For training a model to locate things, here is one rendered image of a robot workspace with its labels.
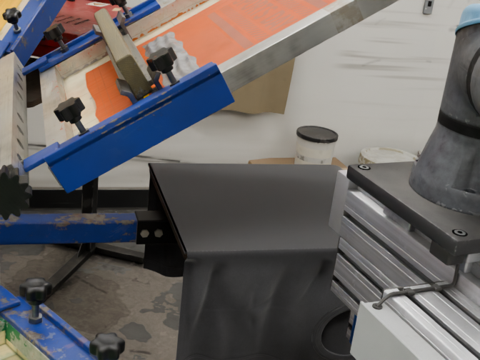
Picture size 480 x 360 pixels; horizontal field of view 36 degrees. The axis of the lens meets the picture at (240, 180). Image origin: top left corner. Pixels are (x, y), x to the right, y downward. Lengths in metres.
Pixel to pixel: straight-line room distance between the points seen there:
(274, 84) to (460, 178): 2.82
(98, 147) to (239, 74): 0.25
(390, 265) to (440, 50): 3.10
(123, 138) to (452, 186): 0.52
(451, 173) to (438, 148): 0.04
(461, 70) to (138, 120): 0.51
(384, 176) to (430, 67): 3.09
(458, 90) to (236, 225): 0.71
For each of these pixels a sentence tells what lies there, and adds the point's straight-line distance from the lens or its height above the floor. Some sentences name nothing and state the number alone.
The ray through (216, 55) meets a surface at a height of 1.29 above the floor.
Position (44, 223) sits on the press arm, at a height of 0.91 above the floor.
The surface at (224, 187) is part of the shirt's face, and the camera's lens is 1.65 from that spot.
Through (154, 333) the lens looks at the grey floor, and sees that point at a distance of 2.83.
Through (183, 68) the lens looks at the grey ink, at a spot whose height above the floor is 1.26.
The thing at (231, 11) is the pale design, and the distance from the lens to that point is 1.56.
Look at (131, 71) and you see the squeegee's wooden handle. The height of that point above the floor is 1.28.
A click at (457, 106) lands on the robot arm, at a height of 1.37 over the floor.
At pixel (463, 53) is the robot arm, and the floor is 1.43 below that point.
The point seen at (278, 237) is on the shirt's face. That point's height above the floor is 0.95.
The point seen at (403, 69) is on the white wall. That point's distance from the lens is 3.97.
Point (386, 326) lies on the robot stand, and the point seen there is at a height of 1.17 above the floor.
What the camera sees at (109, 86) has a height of 1.18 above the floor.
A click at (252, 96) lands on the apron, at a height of 0.63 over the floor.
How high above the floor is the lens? 1.58
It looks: 22 degrees down
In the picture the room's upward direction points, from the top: 7 degrees clockwise
